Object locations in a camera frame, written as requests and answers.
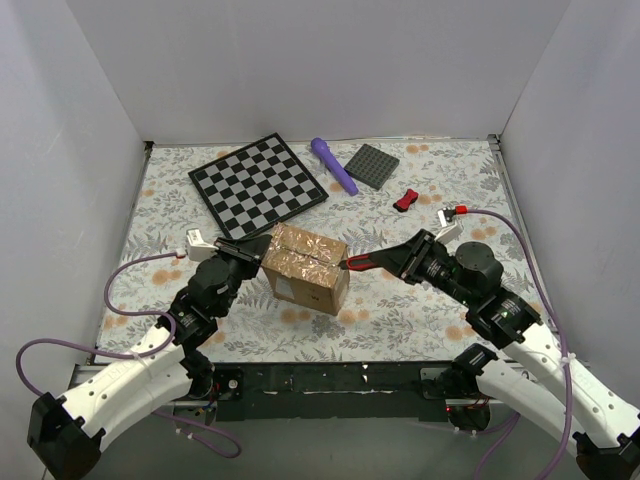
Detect black white checkerboard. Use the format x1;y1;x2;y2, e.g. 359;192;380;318
189;133;328;239

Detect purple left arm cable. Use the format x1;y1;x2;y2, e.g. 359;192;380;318
14;250;246;458

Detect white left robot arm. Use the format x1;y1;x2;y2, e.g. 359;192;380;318
27;229;271;479

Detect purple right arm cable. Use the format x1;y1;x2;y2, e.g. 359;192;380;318
460;207;573;479

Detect dark grey studded plate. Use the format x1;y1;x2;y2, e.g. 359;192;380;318
344;144;400;190

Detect purple cylindrical handle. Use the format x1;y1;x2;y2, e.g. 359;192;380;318
310;137;359;196

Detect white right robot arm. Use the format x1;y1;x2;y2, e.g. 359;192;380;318
348;230;639;479

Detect brown taped cardboard box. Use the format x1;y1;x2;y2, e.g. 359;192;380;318
262;223;350;315

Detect red black knife cap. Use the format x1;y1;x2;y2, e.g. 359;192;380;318
393;189;419;213

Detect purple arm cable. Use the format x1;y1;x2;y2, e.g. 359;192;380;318
460;207;573;479
14;250;246;458

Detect red black utility knife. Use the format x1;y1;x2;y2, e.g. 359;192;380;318
339;254;381;272

